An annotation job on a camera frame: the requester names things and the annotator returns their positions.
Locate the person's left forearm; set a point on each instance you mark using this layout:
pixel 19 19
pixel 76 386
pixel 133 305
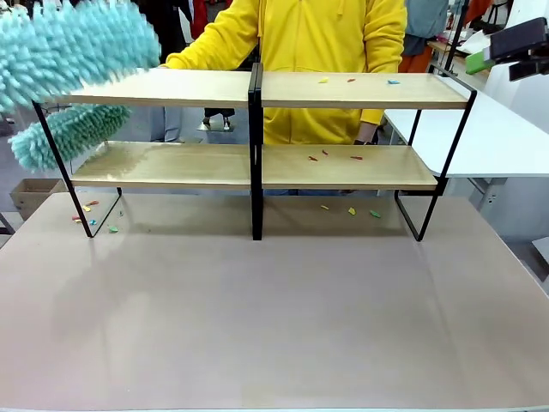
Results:
pixel 368 131

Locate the black stand pole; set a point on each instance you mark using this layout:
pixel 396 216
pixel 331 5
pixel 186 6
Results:
pixel 454 38

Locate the bystander grey shirt orange trousers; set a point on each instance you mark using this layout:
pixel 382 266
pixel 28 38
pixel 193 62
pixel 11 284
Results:
pixel 422 30

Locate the silver chair base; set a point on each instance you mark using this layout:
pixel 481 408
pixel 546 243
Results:
pixel 216 123

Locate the person in yellow hoodie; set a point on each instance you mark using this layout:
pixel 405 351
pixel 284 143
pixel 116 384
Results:
pixel 317 47

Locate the black wristwatch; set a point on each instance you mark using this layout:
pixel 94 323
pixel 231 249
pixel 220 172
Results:
pixel 361 142

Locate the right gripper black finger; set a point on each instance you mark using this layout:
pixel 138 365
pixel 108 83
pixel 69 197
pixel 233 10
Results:
pixel 514 40
pixel 529 70

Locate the small teal microfiber duster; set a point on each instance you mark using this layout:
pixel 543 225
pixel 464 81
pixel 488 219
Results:
pixel 68 135

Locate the cardboard box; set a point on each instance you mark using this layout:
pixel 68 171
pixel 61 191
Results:
pixel 30 197

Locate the wooden shelf black frame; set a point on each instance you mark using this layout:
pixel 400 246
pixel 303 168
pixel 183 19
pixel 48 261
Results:
pixel 171 88
pixel 364 92

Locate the wooden workbench with papers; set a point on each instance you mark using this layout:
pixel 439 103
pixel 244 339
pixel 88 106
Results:
pixel 465 45

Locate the large teal microfiber duster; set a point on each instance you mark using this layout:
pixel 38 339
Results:
pixel 64 47

